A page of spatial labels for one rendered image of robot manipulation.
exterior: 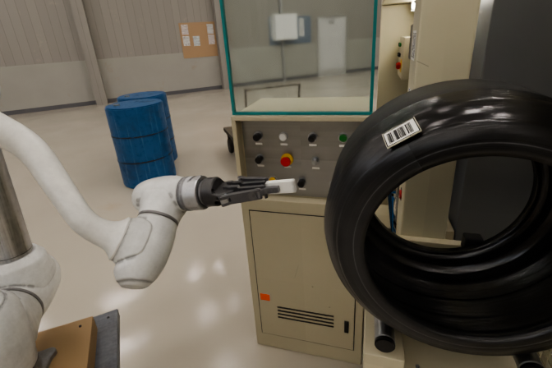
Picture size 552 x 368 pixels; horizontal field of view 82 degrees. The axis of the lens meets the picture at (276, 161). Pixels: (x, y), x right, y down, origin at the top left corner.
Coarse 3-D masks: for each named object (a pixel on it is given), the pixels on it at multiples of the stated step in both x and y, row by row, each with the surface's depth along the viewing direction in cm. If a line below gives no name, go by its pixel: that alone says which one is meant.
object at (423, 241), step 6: (408, 240) 98; (414, 240) 97; (420, 240) 97; (426, 240) 97; (432, 240) 97; (438, 240) 97; (444, 240) 96; (450, 240) 96; (432, 246) 96; (438, 246) 96; (444, 246) 95; (450, 246) 95; (456, 246) 94
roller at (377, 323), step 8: (376, 320) 75; (376, 328) 74; (384, 328) 72; (392, 328) 73; (376, 336) 72; (384, 336) 70; (392, 336) 71; (376, 344) 71; (384, 344) 70; (392, 344) 70
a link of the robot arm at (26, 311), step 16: (0, 304) 78; (16, 304) 81; (32, 304) 88; (0, 320) 76; (16, 320) 79; (32, 320) 86; (0, 336) 76; (16, 336) 79; (32, 336) 85; (0, 352) 76; (16, 352) 79; (32, 352) 84
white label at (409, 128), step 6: (408, 120) 54; (414, 120) 53; (396, 126) 55; (402, 126) 54; (408, 126) 53; (414, 126) 52; (390, 132) 55; (396, 132) 54; (402, 132) 53; (408, 132) 52; (414, 132) 52; (384, 138) 55; (390, 138) 54; (396, 138) 53; (402, 138) 52; (390, 144) 53; (396, 144) 53
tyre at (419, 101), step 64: (384, 128) 57; (448, 128) 51; (512, 128) 48; (384, 192) 56; (384, 256) 89; (448, 256) 86; (512, 256) 81; (384, 320) 67; (448, 320) 75; (512, 320) 70
